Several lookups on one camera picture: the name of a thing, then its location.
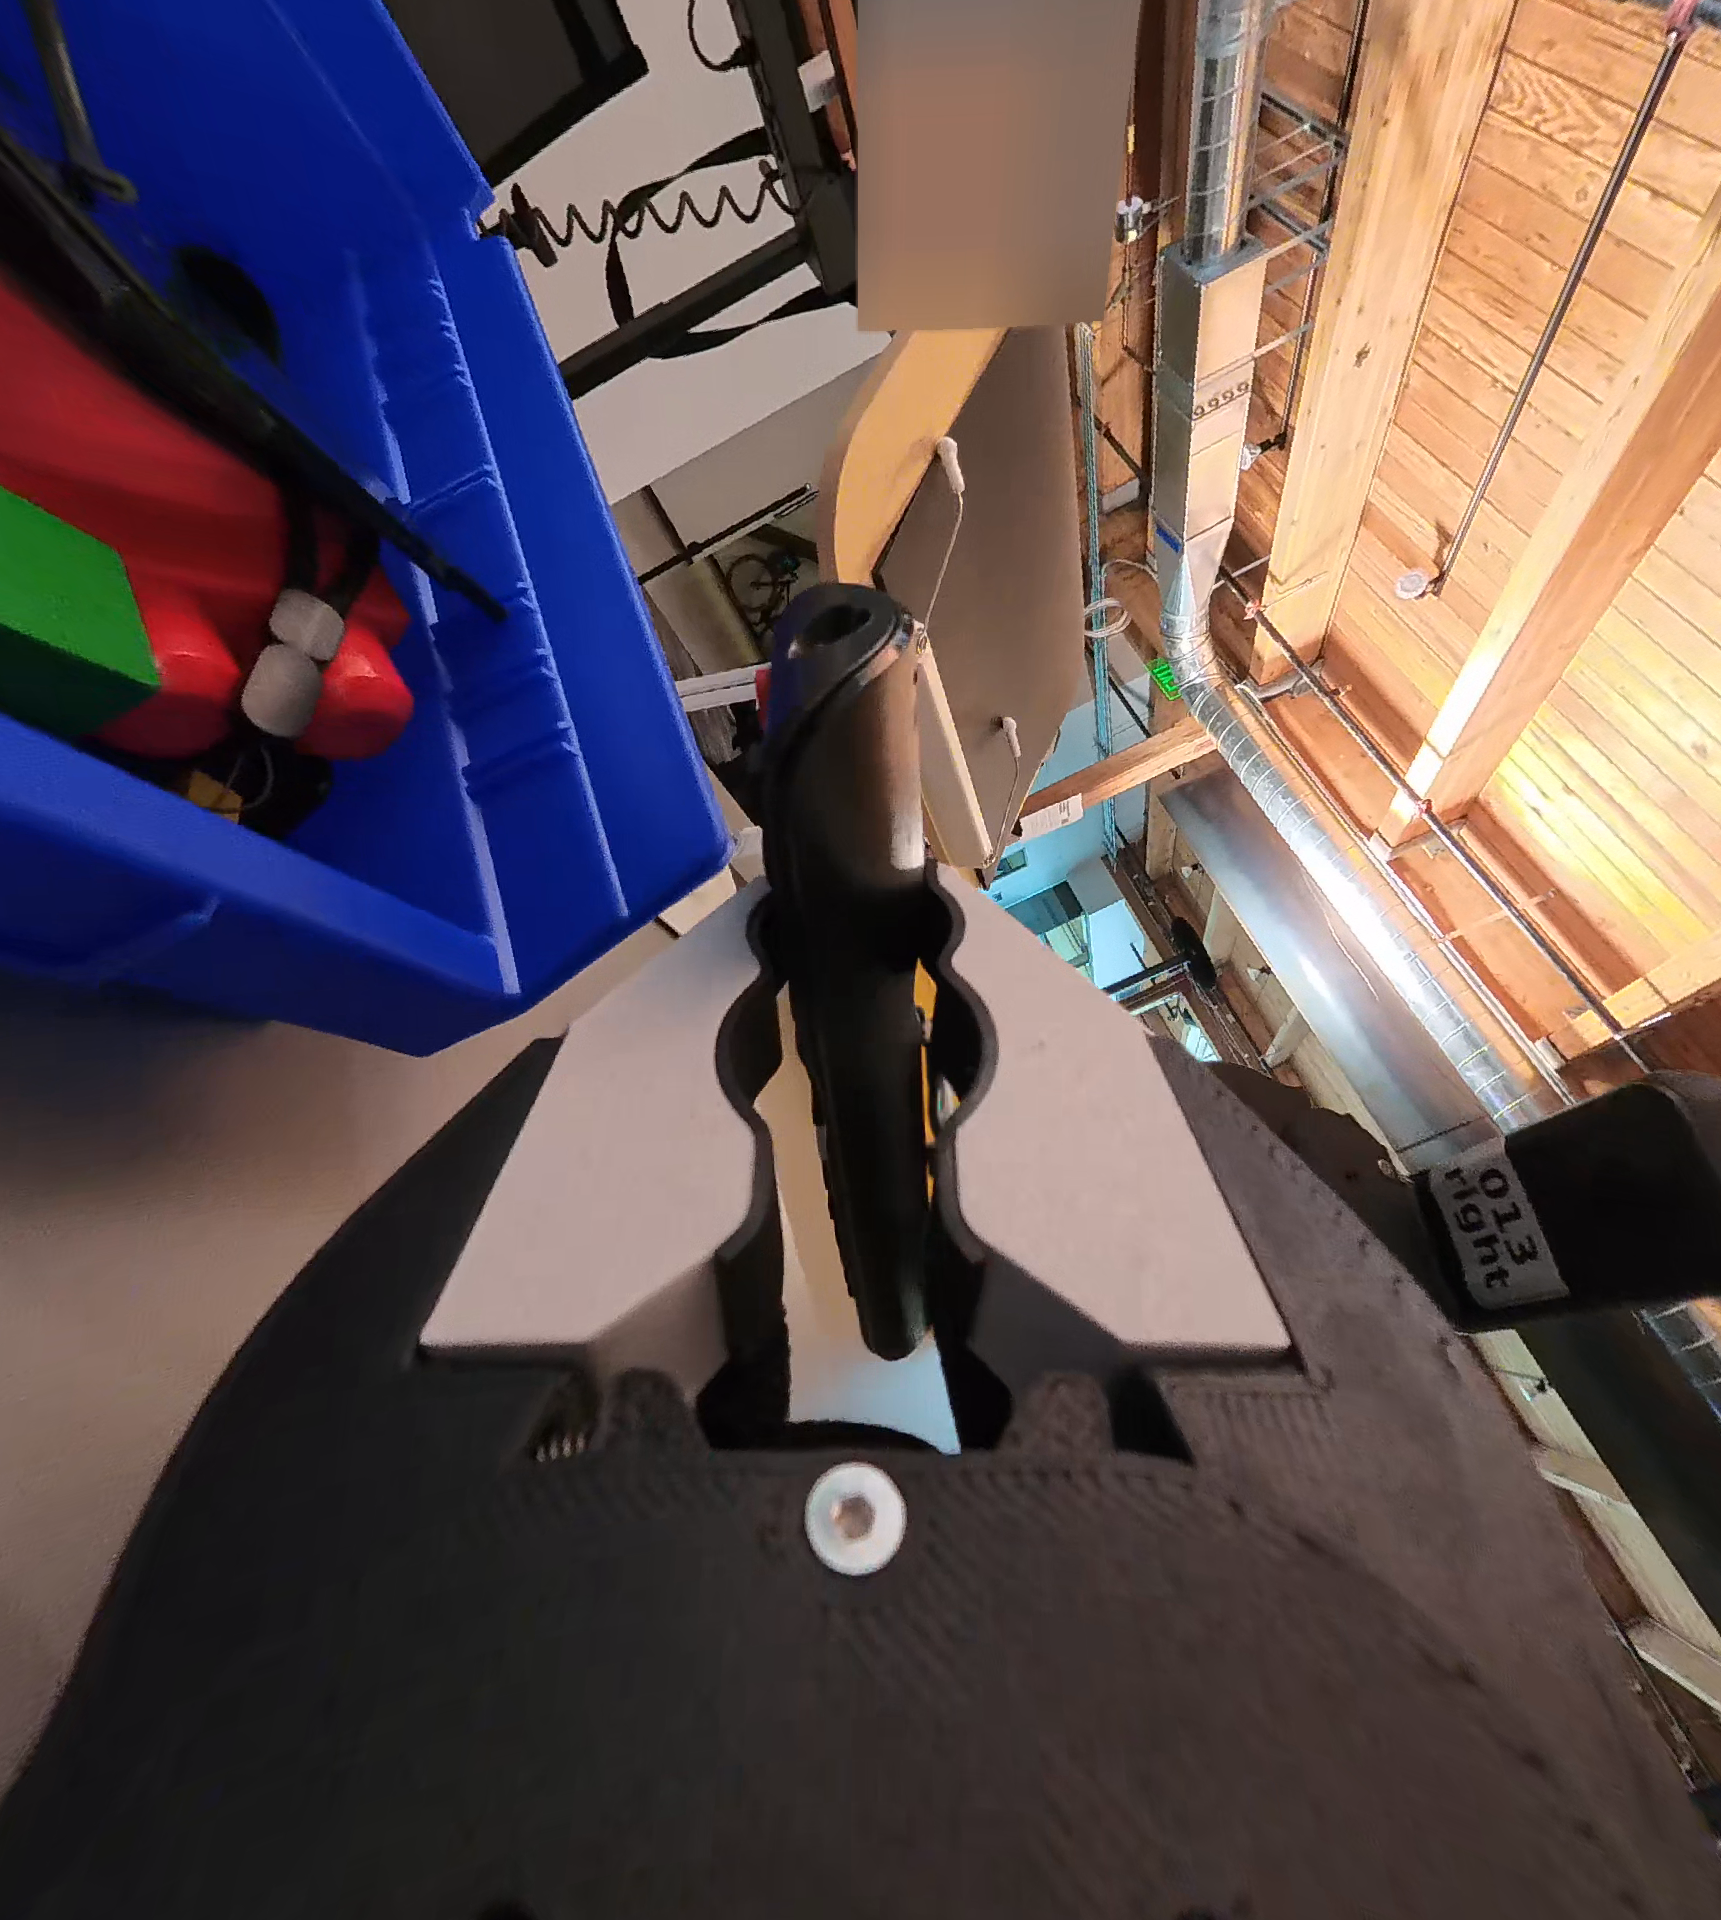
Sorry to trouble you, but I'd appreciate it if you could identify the black remote control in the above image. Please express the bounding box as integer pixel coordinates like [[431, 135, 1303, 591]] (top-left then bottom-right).
[[760, 582, 941, 1362]]

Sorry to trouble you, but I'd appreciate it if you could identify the black coiled cable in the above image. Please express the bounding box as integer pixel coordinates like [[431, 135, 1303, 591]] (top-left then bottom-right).
[[482, 163, 804, 269]]

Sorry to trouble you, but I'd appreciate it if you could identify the silver spiral air duct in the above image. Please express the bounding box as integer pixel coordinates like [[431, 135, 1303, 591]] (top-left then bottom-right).
[[1157, 570, 1570, 1137]]

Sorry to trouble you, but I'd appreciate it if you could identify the blue plastic bin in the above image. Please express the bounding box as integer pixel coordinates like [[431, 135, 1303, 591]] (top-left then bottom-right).
[[0, 0, 737, 1056]]

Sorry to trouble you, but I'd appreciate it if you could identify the silver rectangular air duct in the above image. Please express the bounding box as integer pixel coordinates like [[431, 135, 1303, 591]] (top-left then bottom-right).
[[1149, 244, 1263, 582]]

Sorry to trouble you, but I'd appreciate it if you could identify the small red object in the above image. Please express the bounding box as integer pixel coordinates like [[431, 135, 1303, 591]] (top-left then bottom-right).
[[0, 195, 417, 762]]

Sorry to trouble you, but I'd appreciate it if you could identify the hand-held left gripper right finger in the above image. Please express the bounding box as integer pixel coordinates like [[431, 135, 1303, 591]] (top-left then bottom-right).
[[921, 870, 1298, 1379]]

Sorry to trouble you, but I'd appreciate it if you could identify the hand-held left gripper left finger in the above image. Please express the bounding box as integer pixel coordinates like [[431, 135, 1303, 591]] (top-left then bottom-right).
[[420, 877, 802, 1359]]

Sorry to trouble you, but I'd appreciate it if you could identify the green wooden block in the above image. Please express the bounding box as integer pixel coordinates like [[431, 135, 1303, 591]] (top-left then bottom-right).
[[0, 435, 167, 747]]

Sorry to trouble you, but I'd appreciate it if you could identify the white panel bracket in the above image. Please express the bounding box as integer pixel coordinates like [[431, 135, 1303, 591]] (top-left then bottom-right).
[[908, 637, 992, 870]]

